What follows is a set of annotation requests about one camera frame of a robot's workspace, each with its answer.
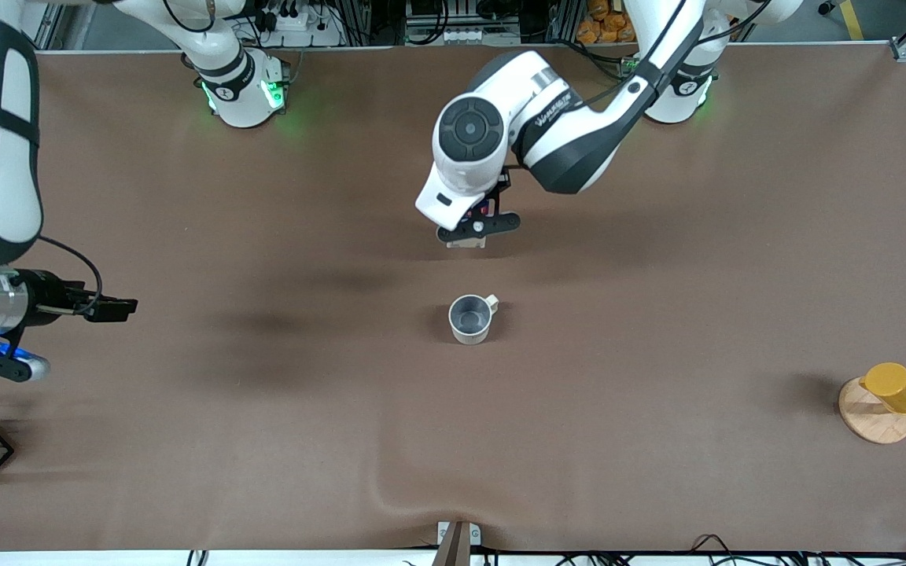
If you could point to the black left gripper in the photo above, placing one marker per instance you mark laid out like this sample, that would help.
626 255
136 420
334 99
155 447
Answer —
492 194

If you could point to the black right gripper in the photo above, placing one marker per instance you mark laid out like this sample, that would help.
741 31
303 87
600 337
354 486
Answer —
50 296

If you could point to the blue whole milk carton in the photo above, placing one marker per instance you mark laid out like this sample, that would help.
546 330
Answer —
469 240

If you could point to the cream mug with grey inside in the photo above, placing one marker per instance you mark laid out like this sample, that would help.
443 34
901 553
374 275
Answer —
472 318

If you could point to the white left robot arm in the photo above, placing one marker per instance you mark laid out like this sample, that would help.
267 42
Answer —
563 134

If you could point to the round wooden cup stand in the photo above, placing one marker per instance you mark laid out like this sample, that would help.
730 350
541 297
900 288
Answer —
870 420

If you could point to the yellow plastic cup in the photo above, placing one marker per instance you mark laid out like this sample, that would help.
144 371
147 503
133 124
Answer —
900 387

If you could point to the brown table cloth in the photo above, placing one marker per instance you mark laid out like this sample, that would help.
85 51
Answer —
657 275

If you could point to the white connector block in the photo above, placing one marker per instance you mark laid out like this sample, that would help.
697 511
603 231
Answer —
461 34

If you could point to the bag of orange snacks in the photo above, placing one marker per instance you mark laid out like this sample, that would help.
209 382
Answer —
606 22

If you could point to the white power strip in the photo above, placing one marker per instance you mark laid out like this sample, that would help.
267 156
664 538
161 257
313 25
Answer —
300 23

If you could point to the grey metal bracket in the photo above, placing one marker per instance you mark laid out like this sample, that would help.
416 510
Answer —
458 542

